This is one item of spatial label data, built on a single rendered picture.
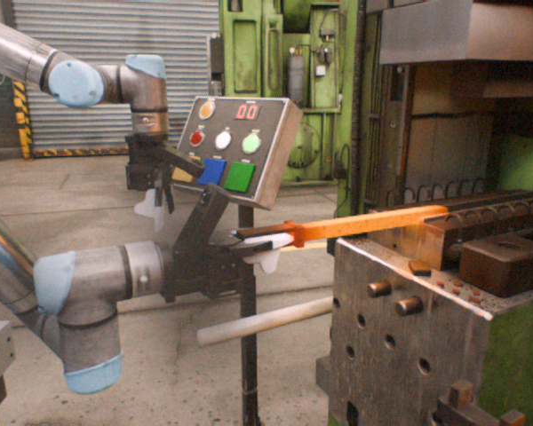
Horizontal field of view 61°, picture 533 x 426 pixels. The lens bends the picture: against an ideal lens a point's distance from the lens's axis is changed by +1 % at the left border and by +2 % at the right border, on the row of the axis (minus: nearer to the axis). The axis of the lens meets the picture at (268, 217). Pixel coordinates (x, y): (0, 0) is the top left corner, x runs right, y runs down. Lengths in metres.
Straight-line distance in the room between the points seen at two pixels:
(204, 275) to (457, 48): 0.53
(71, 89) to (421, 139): 0.75
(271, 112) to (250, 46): 4.45
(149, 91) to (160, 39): 7.64
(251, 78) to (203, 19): 3.28
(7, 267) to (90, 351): 0.16
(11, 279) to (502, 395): 0.75
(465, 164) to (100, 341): 0.96
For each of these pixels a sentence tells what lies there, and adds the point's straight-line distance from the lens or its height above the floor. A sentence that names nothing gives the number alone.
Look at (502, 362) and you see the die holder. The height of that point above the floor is 0.82.
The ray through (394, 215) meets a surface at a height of 1.01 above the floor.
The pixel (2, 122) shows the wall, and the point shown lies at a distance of 8.87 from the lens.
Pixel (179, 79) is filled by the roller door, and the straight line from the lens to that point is 8.58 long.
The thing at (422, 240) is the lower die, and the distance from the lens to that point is 0.87.
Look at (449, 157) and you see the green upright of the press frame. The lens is 1.20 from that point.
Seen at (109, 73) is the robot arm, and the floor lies 1.25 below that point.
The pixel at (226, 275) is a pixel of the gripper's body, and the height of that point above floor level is 0.97.
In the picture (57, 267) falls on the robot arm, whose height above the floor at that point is 1.02.
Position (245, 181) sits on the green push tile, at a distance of 1.13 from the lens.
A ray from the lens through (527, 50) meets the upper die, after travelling 0.91.
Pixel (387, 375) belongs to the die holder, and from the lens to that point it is 0.95.
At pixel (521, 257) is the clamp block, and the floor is 0.98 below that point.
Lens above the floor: 1.23
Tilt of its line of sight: 17 degrees down
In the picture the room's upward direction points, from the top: straight up
